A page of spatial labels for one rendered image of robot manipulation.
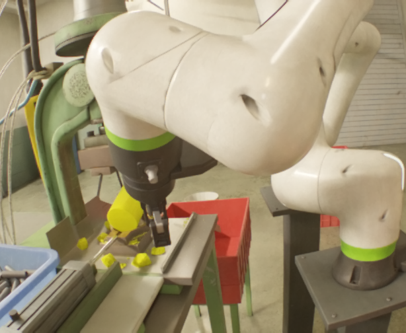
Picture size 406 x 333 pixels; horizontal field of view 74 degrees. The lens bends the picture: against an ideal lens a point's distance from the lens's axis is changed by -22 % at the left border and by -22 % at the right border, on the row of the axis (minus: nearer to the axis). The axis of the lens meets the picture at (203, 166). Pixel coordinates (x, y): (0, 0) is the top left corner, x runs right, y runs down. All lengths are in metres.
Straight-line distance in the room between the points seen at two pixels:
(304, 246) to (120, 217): 0.70
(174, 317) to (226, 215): 1.19
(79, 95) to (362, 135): 5.94
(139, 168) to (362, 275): 0.44
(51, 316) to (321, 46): 0.45
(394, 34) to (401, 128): 1.88
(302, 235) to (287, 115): 0.95
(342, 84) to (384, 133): 5.42
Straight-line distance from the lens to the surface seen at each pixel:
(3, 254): 0.79
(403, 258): 0.68
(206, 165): 0.43
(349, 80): 1.10
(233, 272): 1.15
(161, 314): 0.57
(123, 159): 0.37
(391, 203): 0.57
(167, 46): 0.26
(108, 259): 0.64
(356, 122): 6.26
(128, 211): 0.67
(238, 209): 1.67
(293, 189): 0.61
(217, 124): 0.23
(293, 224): 1.13
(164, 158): 0.37
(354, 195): 0.56
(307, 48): 0.28
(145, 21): 0.29
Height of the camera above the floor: 1.30
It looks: 13 degrees down
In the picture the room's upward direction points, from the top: 8 degrees counter-clockwise
